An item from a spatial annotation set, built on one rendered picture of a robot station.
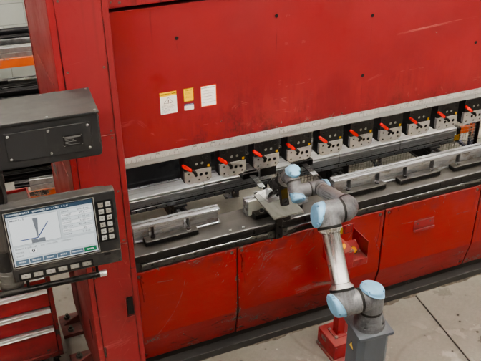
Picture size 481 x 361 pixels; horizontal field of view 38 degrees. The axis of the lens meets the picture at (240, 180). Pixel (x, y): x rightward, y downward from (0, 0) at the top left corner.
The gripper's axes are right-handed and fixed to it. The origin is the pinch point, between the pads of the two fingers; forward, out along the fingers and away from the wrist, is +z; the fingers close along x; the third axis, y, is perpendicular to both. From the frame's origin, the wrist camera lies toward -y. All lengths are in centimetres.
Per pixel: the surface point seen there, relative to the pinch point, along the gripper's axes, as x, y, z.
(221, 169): 27.5, 20.1, -11.7
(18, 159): 136, 22, -85
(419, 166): -105, -7, 4
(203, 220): 38.0, 2.5, 13.8
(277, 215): 6.5, -12.4, -9.5
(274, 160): -3.7, 16.9, -12.6
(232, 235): 27.4, -11.5, 9.3
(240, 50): 16, 61, -61
